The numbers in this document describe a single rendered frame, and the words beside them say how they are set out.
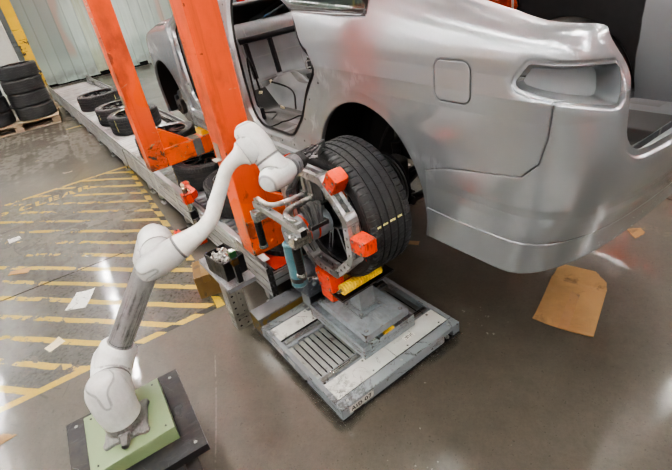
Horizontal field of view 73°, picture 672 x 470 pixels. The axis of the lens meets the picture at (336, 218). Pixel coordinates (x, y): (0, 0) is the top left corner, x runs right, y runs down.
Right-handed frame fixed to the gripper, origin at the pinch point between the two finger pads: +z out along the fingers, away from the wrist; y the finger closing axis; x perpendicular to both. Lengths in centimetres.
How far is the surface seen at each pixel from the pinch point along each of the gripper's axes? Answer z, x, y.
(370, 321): -1, -98, 8
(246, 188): 0, -23, -52
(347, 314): 0, -97, -7
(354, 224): -17.8, -29.0, 20.4
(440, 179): 3, -17, 53
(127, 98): 78, 17, -226
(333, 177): -19.0, -7.0, 15.9
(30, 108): 288, -17, -796
